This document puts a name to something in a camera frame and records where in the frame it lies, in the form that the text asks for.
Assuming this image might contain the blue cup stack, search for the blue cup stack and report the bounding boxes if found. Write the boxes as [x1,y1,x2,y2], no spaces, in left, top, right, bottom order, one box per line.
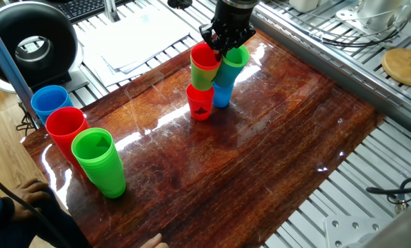
[30,85,74,125]

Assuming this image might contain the black ring-shaped device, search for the black ring-shaped device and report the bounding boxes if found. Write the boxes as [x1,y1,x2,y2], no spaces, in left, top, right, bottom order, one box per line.
[0,1,91,94]

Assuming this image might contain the silver metal bracket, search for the silver metal bracket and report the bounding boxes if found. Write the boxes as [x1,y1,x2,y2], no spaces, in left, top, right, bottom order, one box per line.
[335,0,411,32]

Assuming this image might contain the person's right hand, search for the person's right hand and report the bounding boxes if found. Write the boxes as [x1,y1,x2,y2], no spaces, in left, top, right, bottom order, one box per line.
[139,233,170,248]

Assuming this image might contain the white plastic container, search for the white plastic container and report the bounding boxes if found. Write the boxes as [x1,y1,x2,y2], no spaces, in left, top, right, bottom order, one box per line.
[288,0,321,13]

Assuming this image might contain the red cup stack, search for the red cup stack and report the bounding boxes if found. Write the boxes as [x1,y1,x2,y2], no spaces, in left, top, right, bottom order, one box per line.
[45,106,90,178]

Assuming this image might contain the green plastic cup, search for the green plastic cup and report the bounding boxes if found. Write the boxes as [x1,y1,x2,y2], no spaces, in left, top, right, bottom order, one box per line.
[221,45,251,69]
[190,59,221,92]

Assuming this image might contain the tangled black cable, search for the tangled black cable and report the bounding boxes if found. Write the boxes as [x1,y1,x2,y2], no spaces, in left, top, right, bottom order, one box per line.
[15,103,37,137]

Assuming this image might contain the green cup stack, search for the green cup stack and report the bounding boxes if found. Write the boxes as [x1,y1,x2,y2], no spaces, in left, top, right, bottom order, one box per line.
[70,127,127,199]

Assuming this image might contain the blue trouser leg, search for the blue trouser leg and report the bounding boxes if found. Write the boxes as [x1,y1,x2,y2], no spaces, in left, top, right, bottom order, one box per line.
[0,185,92,248]

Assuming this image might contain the silver stand pole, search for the silver stand pole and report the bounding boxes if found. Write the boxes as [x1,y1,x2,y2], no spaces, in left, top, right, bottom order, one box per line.
[101,0,121,23]

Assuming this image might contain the red plastic cup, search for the red plastic cup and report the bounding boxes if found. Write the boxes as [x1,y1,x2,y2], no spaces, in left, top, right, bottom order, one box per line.
[186,83,215,122]
[190,42,223,72]

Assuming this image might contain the blue plastic cup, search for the blue plastic cup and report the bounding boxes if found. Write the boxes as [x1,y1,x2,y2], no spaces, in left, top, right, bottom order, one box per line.
[212,82,235,109]
[213,59,248,89]

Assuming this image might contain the thick black cable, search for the thick black cable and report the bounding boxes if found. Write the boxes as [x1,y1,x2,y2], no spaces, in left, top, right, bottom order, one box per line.
[0,167,72,248]

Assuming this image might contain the round wooden stand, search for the round wooden stand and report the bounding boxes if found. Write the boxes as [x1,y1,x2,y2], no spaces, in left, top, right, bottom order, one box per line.
[381,37,411,88]

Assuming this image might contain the grey aluminium post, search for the grey aluminium post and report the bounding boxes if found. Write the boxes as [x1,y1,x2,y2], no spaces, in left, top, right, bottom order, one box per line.
[0,12,43,130]

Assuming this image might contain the black looped cable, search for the black looped cable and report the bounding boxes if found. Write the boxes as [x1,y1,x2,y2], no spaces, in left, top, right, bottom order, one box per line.
[365,176,411,206]

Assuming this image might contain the glossy wood grain board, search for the glossy wood grain board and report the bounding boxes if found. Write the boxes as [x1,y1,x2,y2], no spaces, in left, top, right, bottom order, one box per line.
[21,19,385,248]

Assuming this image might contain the black round foot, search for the black round foot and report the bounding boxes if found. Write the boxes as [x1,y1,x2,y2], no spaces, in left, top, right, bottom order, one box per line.
[166,0,193,10]

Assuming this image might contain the person's left hand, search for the person's left hand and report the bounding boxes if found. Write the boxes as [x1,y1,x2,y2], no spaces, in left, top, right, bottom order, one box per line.
[11,177,52,222]

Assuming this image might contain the white paper stack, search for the white paper stack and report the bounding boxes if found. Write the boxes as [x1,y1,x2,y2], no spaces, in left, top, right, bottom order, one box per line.
[74,5,201,87]

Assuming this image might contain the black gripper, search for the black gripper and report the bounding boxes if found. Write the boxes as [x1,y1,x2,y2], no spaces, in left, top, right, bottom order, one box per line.
[199,0,261,63]

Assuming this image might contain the black keyboard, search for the black keyboard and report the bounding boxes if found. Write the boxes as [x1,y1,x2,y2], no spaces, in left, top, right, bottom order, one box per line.
[55,0,130,23]

